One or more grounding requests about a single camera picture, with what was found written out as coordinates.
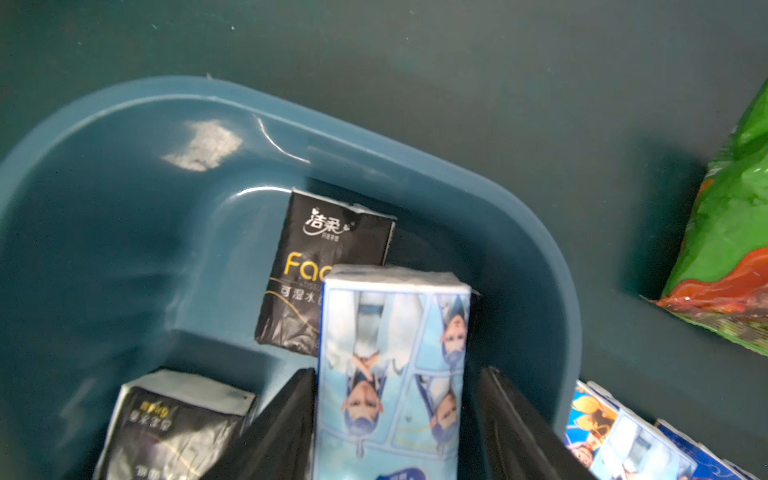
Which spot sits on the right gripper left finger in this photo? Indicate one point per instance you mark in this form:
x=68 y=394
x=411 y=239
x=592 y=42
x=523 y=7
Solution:
x=277 y=443

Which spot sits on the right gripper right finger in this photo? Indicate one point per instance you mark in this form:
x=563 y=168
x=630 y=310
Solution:
x=518 y=443

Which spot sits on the black face tissue pack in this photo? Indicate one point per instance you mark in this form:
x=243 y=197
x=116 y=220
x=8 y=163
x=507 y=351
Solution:
x=172 y=425
x=317 y=234

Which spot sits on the white blue tissue pack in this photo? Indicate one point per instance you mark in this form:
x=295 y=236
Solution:
x=391 y=360

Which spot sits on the black Face tissue pack back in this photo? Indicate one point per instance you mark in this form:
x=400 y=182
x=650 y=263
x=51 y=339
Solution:
x=317 y=234

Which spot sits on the teal plastic storage box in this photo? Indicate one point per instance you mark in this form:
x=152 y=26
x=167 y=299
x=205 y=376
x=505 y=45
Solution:
x=139 y=225

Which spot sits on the green snack bag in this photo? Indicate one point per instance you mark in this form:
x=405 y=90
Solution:
x=719 y=280

